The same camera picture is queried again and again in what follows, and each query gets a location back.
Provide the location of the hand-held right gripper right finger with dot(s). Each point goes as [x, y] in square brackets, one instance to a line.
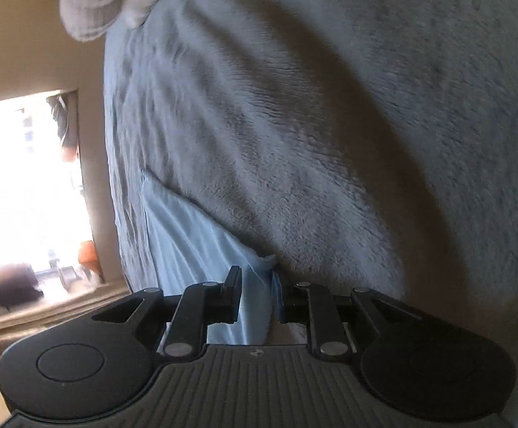
[277, 296]

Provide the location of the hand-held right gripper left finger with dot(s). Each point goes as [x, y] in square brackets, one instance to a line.
[234, 294]

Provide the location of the light blue printed t-shirt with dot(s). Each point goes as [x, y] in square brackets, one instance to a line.
[196, 249]

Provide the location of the cardboard box with dark clothes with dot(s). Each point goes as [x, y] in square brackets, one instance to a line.
[5, 287]

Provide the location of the orange box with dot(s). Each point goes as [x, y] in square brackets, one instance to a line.
[87, 256]

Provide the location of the grey bed blanket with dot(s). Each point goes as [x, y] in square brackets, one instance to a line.
[330, 120]

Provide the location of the window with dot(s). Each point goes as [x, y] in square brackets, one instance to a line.
[22, 187]

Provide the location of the folded houndstooth garment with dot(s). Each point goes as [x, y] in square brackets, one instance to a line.
[89, 4]

